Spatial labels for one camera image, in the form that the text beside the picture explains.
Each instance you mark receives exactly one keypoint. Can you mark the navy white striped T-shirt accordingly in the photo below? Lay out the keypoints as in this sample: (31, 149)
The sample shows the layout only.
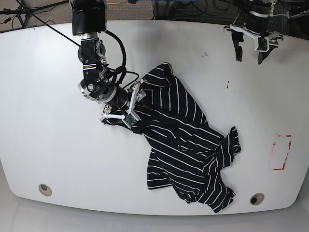
(186, 153)

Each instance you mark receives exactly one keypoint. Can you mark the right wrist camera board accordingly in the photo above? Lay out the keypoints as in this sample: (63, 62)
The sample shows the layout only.
(130, 121)

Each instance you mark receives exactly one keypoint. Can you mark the right table cable grommet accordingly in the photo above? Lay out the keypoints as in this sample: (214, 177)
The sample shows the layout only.
(257, 199)

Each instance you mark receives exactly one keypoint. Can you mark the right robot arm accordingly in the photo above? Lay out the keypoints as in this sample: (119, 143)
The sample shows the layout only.
(101, 83)

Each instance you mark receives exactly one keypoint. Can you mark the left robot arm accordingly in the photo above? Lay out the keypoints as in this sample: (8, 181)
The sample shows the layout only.
(257, 14)

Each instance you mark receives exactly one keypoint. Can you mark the red tape rectangle marking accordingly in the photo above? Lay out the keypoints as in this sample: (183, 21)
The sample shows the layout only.
(280, 151)

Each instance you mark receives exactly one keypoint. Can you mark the table cable grommet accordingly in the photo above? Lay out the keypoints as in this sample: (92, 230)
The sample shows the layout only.
(257, 199)
(45, 190)

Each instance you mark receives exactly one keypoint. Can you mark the white power strip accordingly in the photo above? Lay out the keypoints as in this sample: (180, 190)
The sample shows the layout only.
(298, 11)

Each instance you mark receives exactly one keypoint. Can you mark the left table cable grommet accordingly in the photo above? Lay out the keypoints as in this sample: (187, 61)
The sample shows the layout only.
(45, 190)

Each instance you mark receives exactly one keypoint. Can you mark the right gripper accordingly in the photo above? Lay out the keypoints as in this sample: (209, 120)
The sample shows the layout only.
(120, 102)

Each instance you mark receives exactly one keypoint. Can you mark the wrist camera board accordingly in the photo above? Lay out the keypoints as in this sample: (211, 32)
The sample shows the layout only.
(262, 44)
(130, 121)

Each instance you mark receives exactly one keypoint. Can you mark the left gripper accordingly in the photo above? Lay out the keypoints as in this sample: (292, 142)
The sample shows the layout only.
(237, 34)

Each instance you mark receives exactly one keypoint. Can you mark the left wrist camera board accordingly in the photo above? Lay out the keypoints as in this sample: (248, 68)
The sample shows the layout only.
(262, 44)

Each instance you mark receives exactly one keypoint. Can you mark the black tripod stand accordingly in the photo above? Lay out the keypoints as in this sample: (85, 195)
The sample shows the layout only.
(19, 17)

